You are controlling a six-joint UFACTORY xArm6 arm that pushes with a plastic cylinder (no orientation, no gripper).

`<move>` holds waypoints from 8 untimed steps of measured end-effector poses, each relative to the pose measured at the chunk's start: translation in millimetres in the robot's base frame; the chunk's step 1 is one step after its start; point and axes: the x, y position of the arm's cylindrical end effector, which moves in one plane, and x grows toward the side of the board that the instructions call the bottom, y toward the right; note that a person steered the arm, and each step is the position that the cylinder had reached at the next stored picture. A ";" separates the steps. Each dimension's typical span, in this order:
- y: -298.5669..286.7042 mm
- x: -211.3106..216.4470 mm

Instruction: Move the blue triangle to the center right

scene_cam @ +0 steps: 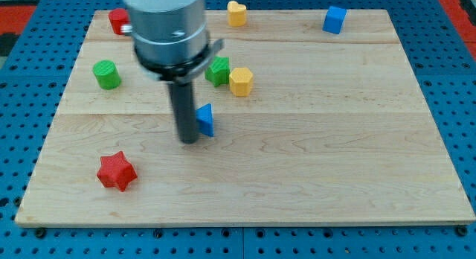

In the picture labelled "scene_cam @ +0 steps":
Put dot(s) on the black clamp ring mount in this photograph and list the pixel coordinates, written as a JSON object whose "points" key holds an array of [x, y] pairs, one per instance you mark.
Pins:
{"points": [[183, 72]]}

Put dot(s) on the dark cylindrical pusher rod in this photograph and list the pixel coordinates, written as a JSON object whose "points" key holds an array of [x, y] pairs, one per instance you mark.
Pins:
{"points": [[183, 104]]}

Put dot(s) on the blue triangle block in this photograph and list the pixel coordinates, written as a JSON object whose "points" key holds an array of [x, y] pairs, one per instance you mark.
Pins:
{"points": [[204, 117]]}

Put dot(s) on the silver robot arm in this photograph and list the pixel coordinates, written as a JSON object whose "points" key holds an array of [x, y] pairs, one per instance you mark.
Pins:
{"points": [[171, 42]]}

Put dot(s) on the green star block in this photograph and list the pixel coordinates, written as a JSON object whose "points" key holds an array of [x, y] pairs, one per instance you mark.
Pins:
{"points": [[218, 72]]}

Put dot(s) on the yellow hexagon block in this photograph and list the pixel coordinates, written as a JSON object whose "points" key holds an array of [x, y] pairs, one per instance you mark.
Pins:
{"points": [[241, 81]]}

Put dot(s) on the green cylinder block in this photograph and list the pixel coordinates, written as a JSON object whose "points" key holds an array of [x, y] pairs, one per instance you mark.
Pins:
{"points": [[106, 74]]}

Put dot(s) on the yellow heart block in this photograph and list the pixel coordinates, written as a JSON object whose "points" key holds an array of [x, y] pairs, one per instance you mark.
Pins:
{"points": [[236, 14]]}

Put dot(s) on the red cylinder block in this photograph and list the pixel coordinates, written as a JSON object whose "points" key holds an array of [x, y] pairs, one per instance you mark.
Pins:
{"points": [[117, 18]]}

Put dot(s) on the red star block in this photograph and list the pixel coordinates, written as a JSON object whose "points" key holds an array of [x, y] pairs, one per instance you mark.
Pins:
{"points": [[116, 171]]}

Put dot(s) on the wooden board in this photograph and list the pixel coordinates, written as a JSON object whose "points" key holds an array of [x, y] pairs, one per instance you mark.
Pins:
{"points": [[335, 132]]}

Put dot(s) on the blue cube block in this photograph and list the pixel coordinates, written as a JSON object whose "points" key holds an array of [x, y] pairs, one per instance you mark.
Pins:
{"points": [[334, 19]]}

